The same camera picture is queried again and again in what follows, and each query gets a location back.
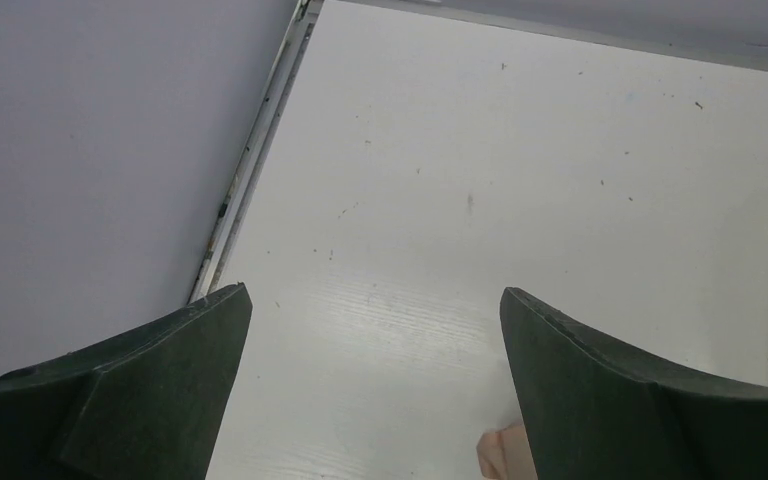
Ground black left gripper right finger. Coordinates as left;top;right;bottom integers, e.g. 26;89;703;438
500;287;768;479

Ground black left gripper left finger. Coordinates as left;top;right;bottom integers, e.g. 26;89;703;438
0;283;252;479

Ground beige cat litter bag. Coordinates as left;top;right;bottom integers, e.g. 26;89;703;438
476;422;538;480

